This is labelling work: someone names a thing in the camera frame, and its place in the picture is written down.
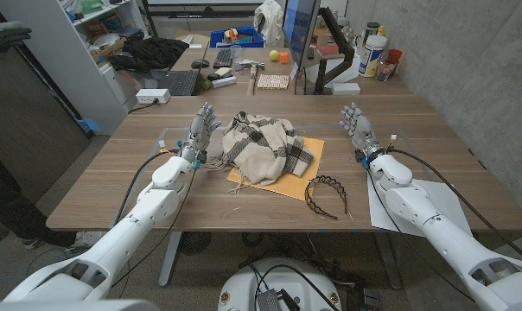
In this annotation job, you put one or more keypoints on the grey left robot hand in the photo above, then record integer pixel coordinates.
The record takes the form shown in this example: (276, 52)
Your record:
(198, 134)

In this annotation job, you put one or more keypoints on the black gloved person hand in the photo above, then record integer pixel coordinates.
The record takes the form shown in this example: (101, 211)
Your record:
(4, 39)

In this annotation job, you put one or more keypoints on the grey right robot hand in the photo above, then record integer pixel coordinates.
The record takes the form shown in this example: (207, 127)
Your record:
(362, 131)

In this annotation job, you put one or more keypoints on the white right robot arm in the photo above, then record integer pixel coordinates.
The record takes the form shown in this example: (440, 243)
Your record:
(438, 233)

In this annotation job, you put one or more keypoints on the black wavy headband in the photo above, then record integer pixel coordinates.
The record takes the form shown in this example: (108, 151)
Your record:
(328, 178)

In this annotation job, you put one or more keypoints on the beige plaid cloth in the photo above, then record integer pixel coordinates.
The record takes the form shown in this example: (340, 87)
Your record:
(261, 151)

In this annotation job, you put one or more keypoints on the white box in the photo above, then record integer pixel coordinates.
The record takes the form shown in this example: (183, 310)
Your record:
(345, 88)

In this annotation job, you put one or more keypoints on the green ball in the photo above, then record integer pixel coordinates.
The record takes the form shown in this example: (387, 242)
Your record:
(207, 84)

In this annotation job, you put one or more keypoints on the black laptop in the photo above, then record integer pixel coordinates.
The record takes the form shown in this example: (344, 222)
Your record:
(183, 83)

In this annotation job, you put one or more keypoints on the white flat remote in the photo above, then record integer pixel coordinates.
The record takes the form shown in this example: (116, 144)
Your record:
(225, 82)

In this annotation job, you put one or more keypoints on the black computer mouse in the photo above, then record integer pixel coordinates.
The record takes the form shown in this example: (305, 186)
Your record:
(213, 77)
(199, 63)

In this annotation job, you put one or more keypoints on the clear jar with colourful items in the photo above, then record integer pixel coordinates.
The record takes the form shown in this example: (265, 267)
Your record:
(384, 69)

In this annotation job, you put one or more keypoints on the white shelf unit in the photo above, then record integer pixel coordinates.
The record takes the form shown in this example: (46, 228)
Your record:
(71, 65)

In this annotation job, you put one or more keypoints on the white wipes canister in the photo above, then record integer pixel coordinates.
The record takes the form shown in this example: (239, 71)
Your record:
(372, 56)

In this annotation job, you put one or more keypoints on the small black keyboard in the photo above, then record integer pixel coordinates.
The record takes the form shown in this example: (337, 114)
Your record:
(223, 58)

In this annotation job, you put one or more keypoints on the red plastic cup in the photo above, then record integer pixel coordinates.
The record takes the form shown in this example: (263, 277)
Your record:
(396, 56)

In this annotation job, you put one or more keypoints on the orange paper envelope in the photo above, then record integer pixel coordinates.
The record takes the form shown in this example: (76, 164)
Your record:
(295, 183)

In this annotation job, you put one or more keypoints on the red book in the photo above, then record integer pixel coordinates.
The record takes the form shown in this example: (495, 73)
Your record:
(328, 49)

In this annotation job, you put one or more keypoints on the woven patterned mat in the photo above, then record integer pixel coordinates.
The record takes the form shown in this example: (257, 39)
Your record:
(273, 81)

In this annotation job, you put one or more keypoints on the black jacket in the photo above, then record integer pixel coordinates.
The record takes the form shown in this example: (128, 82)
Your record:
(150, 54)

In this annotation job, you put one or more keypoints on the dark lidded bottle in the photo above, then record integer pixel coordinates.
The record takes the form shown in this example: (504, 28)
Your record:
(372, 30)

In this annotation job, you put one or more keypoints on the blue plastic crate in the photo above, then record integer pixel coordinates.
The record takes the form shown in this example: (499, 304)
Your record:
(252, 42)

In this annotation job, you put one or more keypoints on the orange cube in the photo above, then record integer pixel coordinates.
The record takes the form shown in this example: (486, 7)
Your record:
(283, 58)

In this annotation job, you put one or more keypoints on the yellow ball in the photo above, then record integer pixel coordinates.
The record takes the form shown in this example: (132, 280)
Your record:
(273, 55)

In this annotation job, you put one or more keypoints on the white paper sheet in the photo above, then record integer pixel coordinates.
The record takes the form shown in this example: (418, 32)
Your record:
(447, 203)

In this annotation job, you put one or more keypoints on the computer monitor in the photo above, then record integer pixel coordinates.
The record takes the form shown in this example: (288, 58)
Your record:
(300, 26)

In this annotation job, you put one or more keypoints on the white plastic bag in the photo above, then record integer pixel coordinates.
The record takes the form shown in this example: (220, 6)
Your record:
(269, 19)

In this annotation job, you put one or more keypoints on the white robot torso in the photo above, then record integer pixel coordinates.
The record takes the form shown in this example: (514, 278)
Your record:
(243, 285)

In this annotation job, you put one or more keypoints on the person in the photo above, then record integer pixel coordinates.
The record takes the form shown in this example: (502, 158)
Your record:
(10, 203)

